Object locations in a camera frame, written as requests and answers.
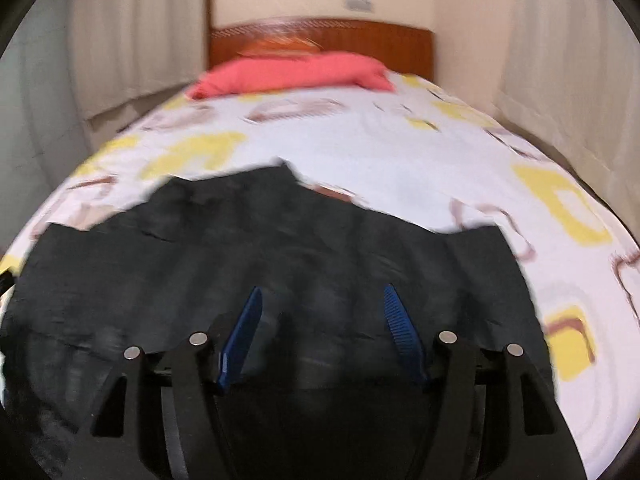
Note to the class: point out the wall switch plate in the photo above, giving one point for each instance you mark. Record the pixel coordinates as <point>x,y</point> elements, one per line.
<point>360,4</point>

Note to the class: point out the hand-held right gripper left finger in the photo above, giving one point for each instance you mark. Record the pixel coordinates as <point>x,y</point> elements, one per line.
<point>241,332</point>

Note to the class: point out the black jacket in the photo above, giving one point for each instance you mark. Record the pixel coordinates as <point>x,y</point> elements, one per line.
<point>310,240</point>

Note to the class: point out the red pillow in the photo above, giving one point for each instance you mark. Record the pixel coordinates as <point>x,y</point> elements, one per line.
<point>295,72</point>

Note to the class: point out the orange patterned cushion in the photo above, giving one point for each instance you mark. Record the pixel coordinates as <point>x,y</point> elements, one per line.
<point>277,47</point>

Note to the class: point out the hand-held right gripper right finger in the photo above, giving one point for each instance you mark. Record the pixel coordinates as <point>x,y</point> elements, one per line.
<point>402,332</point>

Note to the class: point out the white curtain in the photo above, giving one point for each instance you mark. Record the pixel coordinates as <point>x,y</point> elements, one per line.
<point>135,25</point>
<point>560,50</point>

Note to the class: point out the pale green sliding door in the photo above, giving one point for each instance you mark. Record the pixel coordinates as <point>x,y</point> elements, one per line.
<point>35,100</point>

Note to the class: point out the wooden headboard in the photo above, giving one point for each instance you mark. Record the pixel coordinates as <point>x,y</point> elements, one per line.
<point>390,47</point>

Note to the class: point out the bed with patterned sheet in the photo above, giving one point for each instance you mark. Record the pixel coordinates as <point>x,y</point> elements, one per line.
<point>400,160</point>

